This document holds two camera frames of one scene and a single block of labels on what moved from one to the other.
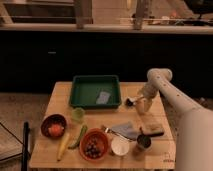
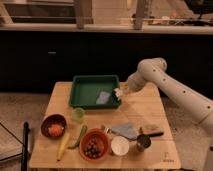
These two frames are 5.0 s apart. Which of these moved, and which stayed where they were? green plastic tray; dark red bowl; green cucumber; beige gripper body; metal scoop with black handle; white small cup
Moved: metal scoop with black handle; beige gripper body
Stayed: green plastic tray; green cucumber; dark red bowl; white small cup
